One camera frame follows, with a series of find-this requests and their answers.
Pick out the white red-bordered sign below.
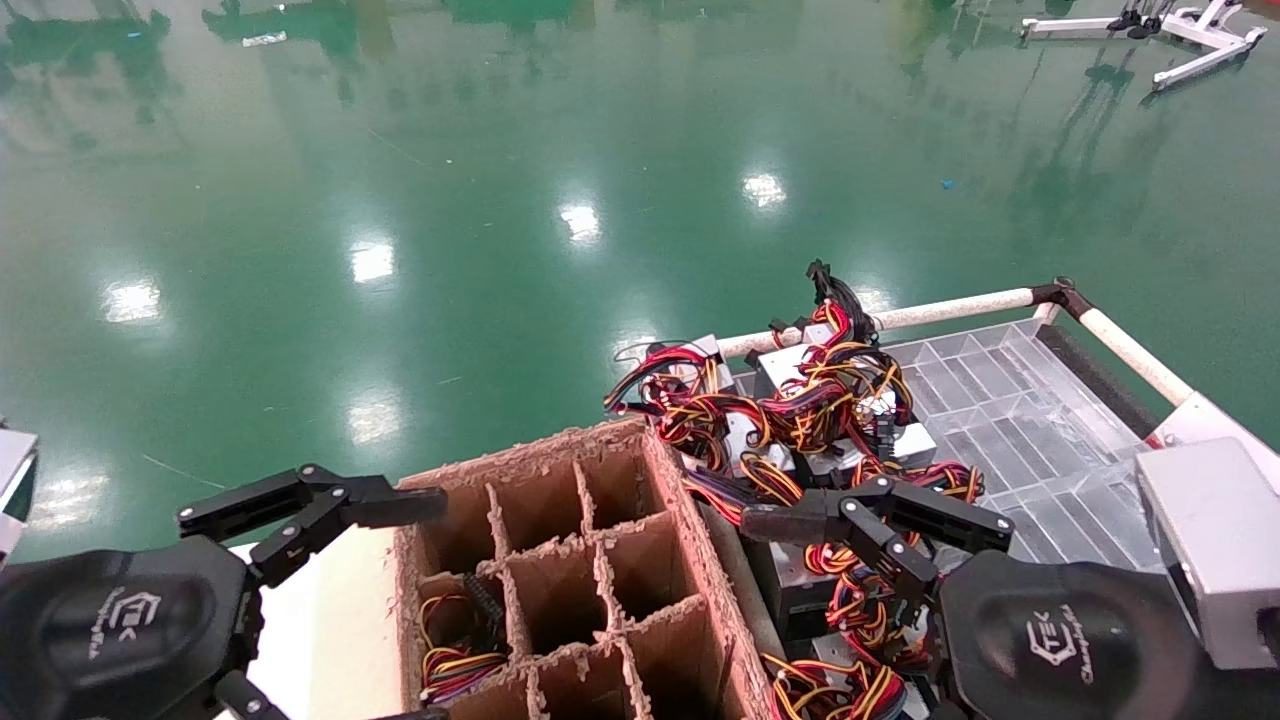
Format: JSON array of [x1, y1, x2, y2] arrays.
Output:
[[1148, 393, 1280, 451]]

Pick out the short white cart rail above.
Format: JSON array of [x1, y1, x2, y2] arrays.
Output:
[[1078, 307, 1197, 407]]

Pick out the black cart edge strip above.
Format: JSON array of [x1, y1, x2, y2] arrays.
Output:
[[1035, 325, 1166, 439]]

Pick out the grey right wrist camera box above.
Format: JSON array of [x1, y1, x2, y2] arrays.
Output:
[[1135, 437, 1280, 671]]

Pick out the grey cart pipe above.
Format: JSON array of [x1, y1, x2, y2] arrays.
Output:
[[700, 505, 786, 661]]

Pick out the white metal floor stand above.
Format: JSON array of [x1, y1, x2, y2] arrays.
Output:
[[1020, 0, 1269, 93]]

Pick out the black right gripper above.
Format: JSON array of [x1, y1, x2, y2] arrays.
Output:
[[740, 475, 1217, 720]]

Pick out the brown cardboard divider box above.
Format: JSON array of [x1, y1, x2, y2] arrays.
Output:
[[395, 418, 781, 720]]

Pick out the long white cart rail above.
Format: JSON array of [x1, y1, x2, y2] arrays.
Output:
[[718, 287, 1041, 359]]

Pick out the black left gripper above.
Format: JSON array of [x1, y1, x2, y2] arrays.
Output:
[[0, 535, 451, 720]]

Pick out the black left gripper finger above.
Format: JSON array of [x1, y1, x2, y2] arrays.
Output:
[[177, 463, 449, 589]]

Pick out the clear plastic grid tray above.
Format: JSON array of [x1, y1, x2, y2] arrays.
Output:
[[882, 318, 1166, 576]]

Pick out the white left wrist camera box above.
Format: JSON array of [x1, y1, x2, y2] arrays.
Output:
[[0, 430, 39, 561]]

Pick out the black rail corner joint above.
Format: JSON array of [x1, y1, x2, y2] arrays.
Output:
[[1030, 277, 1098, 323]]

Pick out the silver power supply with cables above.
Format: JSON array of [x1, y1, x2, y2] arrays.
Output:
[[660, 395, 801, 501], [418, 573, 513, 706], [800, 418, 938, 479], [752, 258, 913, 456], [603, 335, 741, 416], [900, 460, 986, 506], [765, 630, 941, 720]]

